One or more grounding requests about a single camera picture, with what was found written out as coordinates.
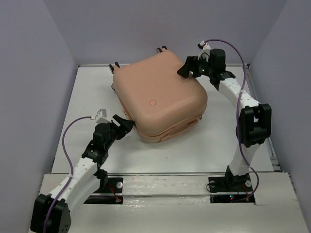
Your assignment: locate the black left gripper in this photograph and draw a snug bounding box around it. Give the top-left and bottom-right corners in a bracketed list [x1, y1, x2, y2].
[105, 115, 135, 150]

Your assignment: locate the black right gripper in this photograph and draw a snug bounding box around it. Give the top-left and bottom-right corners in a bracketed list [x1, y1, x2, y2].
[175, 55, 213, 79]

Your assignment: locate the pink hard-shell suitcase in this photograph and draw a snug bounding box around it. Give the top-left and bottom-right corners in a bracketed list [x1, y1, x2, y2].
[109, 46, 208, 143]

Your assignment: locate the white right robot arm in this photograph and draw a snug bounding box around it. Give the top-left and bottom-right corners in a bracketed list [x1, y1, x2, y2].
[177, 49, 272, 193]

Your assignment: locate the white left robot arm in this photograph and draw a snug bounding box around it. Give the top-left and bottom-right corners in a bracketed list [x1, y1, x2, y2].
[30, 115, 135, 233]

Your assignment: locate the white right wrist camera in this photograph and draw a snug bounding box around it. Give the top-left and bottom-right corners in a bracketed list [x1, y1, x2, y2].
[198, 41, 211, 61]

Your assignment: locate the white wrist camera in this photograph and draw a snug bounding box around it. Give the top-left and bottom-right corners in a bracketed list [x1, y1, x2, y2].
[198, 41, 211, 61]
[90, 109, 110, 124]

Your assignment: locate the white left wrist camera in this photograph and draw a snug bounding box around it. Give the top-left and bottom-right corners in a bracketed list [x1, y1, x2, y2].
[90, 109, 110, 124]

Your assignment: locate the aluminium table rail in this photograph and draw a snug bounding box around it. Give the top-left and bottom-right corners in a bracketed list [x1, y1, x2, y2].
[108, 171, 283, 176]

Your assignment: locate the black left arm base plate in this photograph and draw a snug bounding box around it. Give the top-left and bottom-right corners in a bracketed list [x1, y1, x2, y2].
[84, 177, 123, 205]

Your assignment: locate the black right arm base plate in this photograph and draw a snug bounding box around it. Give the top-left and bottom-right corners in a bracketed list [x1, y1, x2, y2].
[206, 176, 256, 204]

